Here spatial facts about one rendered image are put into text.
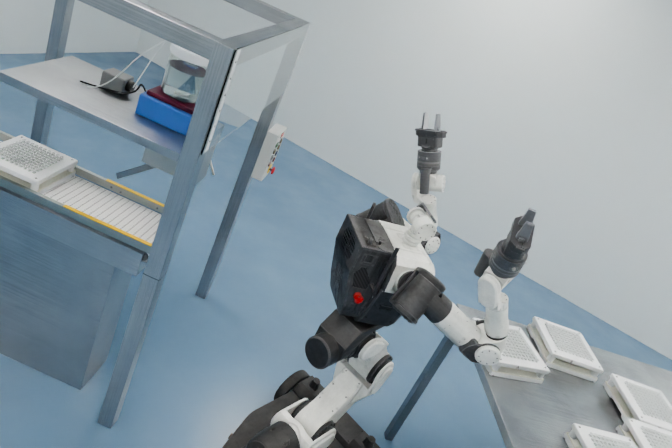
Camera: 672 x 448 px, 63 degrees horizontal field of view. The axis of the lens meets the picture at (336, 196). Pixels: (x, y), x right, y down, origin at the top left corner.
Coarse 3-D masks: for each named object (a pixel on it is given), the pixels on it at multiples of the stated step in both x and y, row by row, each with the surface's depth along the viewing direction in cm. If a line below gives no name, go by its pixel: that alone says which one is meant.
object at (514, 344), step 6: (510, 336) 220; (516, 336) 223; (510, 342) 217; (516, 342) 219; (522, 342) 221; (504, 348) 211; (510, 348) 212; (516, 348) 215; (522, 348) 216; (516, 354) 212; (522, 354) 213; (528, 354) 214
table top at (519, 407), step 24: (480, 312) 245; (528, 336) 243; (600, 360) 250; (624, 360) 259; (504, 384) 205; (528, 384) 211; (552, 384) 218; (576, 384) 225; (600, 384) 232; (648, 384) 248; (504, 408) 193; (528, 408) 198; (552, 408) 204; (576, 408) 210; (600, 408) 216; (504, 432) 184; (528, 432) 187; (552, 432) 192
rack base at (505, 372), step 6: (486, 366) 209; (492, 372) 205; (498, 372) 206; (504, 372) 207; (510, 372) 209; (516, 372) 210; (522, 372) 212; (528, 372) 213; (534, 372) 215; (510, 378) 209; (516, 378) 210; (522, 378) 210; (528, 378) 211; (534, 378) 212
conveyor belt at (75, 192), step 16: (48, 192) 202; (64, 192) 206; (80, 192) 210; (96, 192) 214; (112, 192) 219; (80, 208) 202; (96, 208) 205; (112, 208) 209; (128, 208) 214; (144, 208) 218; (112, 224) 201; (128, 224) 205; (144, 224) 209
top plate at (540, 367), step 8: (472, 320) 224; (512, 328) 229; (520, 328) 231; (528, 344) 222; (536, 352) 220; (504, 360) 205; (512, 360) 208; (520, 360) 210; (520, 368) 207; (528, 368) 208; (536, 368) 209; (544, 368) 212
